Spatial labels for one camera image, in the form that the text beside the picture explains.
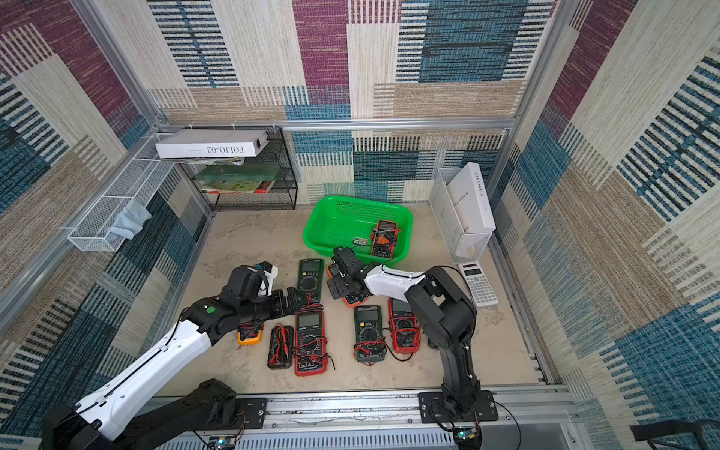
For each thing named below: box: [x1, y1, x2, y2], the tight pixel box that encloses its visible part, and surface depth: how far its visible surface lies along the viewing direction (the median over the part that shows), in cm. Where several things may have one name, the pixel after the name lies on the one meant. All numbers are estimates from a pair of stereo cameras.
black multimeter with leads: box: [267, 322, 295, 370], surface depth 83 cm
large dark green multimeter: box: [298, 258, 325, 305], surface depth 98 cm
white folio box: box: [154, 129, 270, 159], surface depth 81 cm
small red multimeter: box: [388, 297, 421, 354], surface depth 85 cm
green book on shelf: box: [194, 165, 281, 193], surface depth 101 cm
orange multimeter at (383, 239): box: [371, 220, 399, 259], surface depth 107 cm
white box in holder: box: [446, 162, 496, 234], surface depth 96 cm
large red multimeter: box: [294, 303, 329, 376], surface depth 83 cm
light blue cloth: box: [105, 198, 152, 240], surface depth 70 cm
